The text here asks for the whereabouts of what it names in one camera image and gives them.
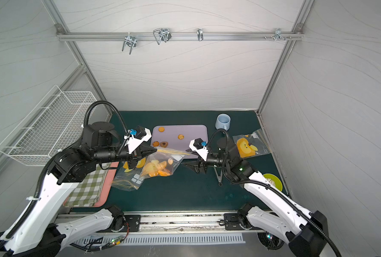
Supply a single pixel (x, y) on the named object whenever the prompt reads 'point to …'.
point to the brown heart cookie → (164, 144)
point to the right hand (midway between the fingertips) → (186, 155)
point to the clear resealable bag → (252, 144)
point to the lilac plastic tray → (177, 138)
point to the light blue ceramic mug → (222, 121)
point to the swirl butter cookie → (181, 136)
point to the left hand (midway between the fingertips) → (153, 149)
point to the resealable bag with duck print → (129, 181)
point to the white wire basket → (50, 126)
